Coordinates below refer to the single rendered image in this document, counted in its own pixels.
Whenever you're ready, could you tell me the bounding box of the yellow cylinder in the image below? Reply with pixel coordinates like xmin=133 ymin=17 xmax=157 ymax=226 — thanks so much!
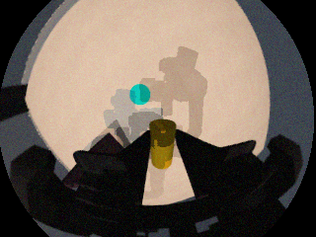
xmin=150 ymin=119 xmax=177 ymax=170

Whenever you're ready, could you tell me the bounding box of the cyan circle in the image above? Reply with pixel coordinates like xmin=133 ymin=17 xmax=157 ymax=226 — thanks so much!
xmin=130 ymin=83 xmax=151 ymax=106

